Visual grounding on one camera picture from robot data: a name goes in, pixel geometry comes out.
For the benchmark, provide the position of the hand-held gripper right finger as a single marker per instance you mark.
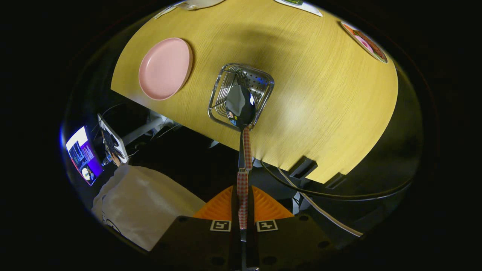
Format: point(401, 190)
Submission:
point(251, 210)

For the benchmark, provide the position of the white table leg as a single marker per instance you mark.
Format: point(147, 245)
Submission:
point(145, 130)

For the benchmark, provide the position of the green label drink bottle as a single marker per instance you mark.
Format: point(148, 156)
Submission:
point(293, 2)

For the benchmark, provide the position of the round food picture card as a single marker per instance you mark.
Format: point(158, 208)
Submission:
point(367, 43)

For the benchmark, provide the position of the white framed panel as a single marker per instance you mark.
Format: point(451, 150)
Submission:
point(119, 145)

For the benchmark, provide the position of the laptop with lit screen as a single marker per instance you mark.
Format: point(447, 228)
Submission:
point(84, 158)

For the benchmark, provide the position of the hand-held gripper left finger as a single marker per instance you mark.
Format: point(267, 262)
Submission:
point(234, 210)

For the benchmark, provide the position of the black table bracket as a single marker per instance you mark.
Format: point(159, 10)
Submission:
point(304, 165)
point(335, 180)

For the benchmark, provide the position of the pink plate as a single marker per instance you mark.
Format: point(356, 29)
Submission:
point(165, 69)

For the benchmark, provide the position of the white square coaster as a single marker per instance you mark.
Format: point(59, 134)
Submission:
point(308, 8)

